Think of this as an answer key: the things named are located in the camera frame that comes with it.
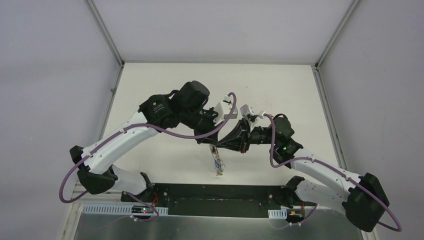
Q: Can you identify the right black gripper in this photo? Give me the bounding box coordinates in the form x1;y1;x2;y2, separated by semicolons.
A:
216;117;279;154

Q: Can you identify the key with blue tag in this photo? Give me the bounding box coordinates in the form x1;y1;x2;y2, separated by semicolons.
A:
214;161;222;169

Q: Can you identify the large silver carabiner keyring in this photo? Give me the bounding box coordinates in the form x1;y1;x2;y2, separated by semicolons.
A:
209;144;226;176

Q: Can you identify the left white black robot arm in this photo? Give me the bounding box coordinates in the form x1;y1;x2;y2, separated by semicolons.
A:
69;80;219;203

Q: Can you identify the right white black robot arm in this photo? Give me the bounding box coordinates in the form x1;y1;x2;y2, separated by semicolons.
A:
217;113;390;232

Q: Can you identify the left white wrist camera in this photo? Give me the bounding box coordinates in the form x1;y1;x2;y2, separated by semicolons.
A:
213;95;238;127

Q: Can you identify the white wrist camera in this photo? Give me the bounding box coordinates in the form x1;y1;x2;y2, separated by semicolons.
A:
240;104;266;132
213;95;238;127

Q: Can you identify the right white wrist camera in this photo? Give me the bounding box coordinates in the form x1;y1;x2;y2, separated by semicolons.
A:
240;104;266;132

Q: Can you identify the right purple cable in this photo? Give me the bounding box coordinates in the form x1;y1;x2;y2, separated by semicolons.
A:
263;113;403;232

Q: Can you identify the purple cable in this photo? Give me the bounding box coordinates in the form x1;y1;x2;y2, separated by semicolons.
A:
263;113;403;232
58;92;238;222

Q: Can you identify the right white slotted cable duct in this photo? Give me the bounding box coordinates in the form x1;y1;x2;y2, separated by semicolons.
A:
267;209;288;220

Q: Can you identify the white slotted cable duct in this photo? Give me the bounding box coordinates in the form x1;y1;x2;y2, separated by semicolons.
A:
267;209;288;220
82;203;169;216

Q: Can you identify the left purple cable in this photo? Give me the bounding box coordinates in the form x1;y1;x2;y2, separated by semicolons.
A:
58;92;238;222

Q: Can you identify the left white slotted cable duct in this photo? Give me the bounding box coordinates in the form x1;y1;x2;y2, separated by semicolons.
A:
82;203;169;216

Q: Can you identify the left aluminium frame post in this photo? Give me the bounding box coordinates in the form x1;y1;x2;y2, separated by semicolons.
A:
84;0;125;68

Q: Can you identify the aluminium frame post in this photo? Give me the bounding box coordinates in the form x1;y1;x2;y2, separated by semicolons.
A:
315;0;362;70
84;0;125;68

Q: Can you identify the right aluminium frame post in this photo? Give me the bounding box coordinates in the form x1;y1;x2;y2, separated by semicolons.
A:
315;0;362;70

